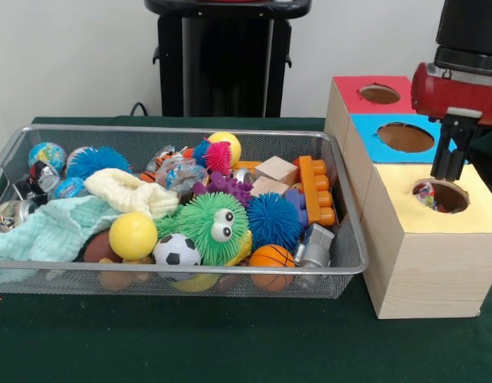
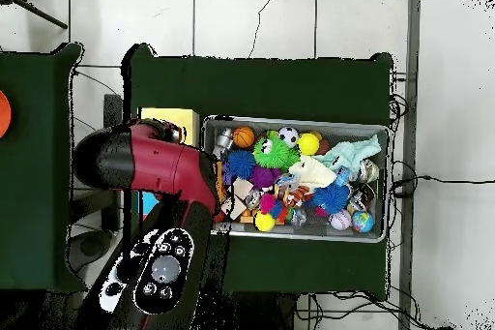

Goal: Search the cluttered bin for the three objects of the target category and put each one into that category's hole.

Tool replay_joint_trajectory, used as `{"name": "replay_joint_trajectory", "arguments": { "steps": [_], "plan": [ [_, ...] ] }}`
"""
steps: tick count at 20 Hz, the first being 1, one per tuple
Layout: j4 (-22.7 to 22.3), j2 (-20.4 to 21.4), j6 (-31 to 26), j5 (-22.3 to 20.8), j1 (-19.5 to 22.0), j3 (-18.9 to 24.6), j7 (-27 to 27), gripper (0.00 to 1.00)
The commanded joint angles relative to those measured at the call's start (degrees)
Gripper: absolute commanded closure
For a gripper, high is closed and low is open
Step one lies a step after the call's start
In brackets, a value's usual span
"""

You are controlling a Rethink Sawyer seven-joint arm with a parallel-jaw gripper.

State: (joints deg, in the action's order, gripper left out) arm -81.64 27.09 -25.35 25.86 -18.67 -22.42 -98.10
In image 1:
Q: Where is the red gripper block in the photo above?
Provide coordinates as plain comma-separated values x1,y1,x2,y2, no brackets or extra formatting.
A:
411,62,492,180

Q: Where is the polka dot cloth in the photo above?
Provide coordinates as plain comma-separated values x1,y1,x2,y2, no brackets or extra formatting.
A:
412,181,438,209

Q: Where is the wooden box with three holes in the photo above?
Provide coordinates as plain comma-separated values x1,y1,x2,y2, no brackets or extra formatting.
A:
324,75,492,320

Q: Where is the shallow mesh bin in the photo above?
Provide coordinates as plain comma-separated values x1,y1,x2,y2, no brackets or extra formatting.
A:
0,124,370,300

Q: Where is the dark green table cloth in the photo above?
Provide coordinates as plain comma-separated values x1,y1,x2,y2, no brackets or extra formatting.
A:
0,115,492,383
467,127,492,188

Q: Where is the orange building block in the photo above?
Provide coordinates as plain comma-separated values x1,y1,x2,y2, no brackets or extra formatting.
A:
292,155,337,227

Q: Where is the silver toy vehicle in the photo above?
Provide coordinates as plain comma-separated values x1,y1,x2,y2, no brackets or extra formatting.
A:
292,223,336,269

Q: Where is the blue spiky ball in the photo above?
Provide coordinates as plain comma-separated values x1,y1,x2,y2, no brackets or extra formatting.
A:
245,192,303,253
65,146,133,180

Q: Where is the small orange basketball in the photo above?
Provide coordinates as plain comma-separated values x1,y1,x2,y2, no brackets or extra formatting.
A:
248,244,295,292

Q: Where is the green spiky puffer toy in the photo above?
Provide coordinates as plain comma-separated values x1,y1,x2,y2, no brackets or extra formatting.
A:
154,191,250,267

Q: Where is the small soccer ball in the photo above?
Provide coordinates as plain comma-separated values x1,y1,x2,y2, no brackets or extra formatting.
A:
153,233,202,267

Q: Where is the cream waffle cloth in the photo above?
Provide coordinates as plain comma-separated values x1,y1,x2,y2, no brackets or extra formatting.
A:
82,168,180,219

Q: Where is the plain yellow ball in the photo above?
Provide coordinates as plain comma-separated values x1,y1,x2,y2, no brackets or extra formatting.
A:
109,211,158,260

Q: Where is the small globe ball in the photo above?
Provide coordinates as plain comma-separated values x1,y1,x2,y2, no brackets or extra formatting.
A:
28,142,68,171

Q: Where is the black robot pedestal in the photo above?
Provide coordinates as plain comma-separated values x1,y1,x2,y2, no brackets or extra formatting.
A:
144,0,313,118

